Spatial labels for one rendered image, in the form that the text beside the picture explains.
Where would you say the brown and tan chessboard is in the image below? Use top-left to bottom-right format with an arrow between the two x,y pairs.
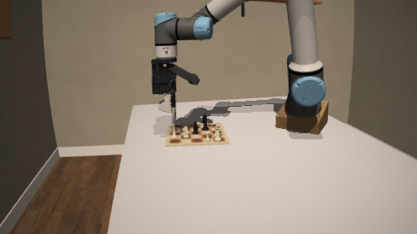
165,123 -> 230,147

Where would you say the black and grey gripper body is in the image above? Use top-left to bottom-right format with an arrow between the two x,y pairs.
151,57 -> 177,95

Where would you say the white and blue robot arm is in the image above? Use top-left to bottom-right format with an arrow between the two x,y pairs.
154,0 -> 326,118

